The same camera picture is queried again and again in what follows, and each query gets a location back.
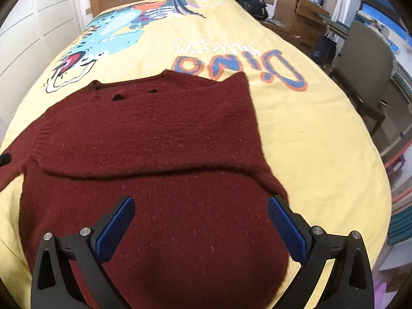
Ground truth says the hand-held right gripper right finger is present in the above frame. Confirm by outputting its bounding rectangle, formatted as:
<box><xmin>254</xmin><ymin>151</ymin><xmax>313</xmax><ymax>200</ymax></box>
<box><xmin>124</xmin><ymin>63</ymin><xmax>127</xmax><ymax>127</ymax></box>
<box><xmin>268</xmin><ymin>195</ymin><xmax>375</xmax><ymax>309</ymax></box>

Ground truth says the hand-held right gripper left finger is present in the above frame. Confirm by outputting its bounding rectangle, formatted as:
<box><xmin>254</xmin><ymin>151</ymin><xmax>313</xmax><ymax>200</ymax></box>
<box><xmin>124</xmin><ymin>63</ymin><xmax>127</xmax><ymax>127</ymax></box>
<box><xmin>30</xmin><ymin>196</ymin><xmax>136</xmax><ymax>309</ymax></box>

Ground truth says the maroon knit sweater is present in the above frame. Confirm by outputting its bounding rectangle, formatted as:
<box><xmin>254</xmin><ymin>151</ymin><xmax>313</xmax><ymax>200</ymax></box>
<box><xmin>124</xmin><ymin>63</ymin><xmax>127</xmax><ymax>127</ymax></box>
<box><xmin>0</xmin><ymin>69</ymin><xmax>292</xmax><ymax>309</ymax></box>

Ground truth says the yellow printed blanket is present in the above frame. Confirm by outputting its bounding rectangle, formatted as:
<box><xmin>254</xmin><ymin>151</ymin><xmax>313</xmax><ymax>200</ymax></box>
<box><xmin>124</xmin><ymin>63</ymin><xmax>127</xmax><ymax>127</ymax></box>
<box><xmin>0</xmin><ymin>0</ymin><xmax>395</xmax><ymax>309</ymax></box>

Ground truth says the white wardrobe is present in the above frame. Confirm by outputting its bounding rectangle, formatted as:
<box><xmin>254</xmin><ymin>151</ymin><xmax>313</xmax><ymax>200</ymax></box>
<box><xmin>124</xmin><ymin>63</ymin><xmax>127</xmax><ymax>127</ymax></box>
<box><xmin>0</xmin><ymin>0</ymin><xmax>89</xmax><ymax>115</ymax></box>

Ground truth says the pink stool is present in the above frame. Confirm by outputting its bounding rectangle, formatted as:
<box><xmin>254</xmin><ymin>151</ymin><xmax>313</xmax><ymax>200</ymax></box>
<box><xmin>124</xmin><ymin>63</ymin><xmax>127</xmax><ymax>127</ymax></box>
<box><xmin>383</xmin><ymin>154</ymin><xmax>407</xmax><ymax>177</ymax></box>

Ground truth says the dark blue bag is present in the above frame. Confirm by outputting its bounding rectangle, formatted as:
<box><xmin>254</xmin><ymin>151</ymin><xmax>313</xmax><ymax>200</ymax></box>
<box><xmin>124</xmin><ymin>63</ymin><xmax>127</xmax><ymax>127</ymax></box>
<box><xmin>314</xmin><ymin>34</ymin><xmax>338</xmax><ymax>66</ymax></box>

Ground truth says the grey chair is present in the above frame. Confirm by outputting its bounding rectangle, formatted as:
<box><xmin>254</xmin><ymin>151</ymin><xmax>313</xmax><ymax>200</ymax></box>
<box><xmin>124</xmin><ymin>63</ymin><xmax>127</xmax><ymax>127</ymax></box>
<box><xmin>328</xmin><ymin>21</ymin><xmax>399</xmax><ymax>136</ymax></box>

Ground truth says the wooden drawer cabinet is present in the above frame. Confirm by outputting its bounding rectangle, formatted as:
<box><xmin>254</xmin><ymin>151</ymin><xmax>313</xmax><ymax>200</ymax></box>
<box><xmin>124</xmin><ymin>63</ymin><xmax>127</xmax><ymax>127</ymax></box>
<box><xmin>272</xmin><ymin>0</ymin><xmax>330</xmax><ymax>57</ymax></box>

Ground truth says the black backpack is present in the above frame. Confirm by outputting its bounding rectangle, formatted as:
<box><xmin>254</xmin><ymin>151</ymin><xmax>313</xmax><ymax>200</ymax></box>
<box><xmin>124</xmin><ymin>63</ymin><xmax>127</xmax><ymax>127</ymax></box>
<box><xmin>233</xmin><ymin>0</ymin><xmax>269</xmax><ymax>20</ymax></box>

